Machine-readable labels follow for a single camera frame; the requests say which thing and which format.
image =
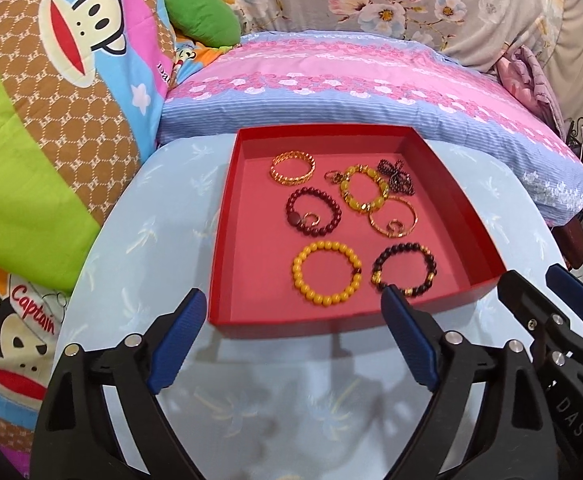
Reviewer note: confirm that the cartoon monkey printed blanket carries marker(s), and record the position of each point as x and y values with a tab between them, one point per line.
71	135

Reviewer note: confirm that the pink quilted cloth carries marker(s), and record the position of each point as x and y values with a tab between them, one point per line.
526	80

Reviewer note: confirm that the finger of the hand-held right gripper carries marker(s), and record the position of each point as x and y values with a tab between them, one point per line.
571	287
519	292

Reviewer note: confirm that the red jewelry box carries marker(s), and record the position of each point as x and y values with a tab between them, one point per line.
261	240

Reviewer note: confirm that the green cushion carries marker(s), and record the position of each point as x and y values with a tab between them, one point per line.
201	15

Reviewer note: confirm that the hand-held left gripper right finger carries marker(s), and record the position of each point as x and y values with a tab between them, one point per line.
411	335

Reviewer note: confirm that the pink and blue floral pillow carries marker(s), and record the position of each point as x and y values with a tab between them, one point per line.
371	85

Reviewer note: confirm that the thin gold bangle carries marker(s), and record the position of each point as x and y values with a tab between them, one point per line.
379	230

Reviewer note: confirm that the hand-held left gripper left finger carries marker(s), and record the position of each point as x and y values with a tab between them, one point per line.
181	340

